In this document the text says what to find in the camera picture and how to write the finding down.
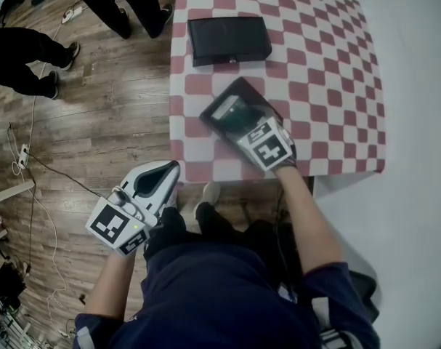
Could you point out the white beam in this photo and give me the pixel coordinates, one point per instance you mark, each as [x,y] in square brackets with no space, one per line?
[9,192]

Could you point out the person's right forearm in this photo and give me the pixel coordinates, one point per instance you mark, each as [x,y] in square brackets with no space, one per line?
[303,224]

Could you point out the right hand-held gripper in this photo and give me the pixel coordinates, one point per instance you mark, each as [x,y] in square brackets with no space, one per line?
[271,151]

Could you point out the black rectangular box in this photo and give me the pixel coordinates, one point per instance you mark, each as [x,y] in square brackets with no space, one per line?
[227,38]

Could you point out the person's white shoe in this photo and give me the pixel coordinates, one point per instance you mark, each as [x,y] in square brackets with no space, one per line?
[211,193]
[171,201]

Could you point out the white power strip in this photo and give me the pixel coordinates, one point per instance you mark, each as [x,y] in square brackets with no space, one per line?
[23,155]
[72,15]

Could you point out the person's left forearm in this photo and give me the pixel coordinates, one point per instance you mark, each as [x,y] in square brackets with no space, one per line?
[107,289]

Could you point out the person's navy shirt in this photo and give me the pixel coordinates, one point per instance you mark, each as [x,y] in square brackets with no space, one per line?
[213,304]

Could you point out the person's black trousers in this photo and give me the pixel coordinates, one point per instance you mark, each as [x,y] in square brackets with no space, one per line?
[176,227]

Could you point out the black equipment pile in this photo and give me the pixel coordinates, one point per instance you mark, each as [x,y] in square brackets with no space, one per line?
[6,285]

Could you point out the red white checkered tablecloth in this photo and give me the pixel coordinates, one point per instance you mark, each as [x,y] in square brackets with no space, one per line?
[314,67]

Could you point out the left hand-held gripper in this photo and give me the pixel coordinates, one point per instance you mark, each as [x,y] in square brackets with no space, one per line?
[113,224]

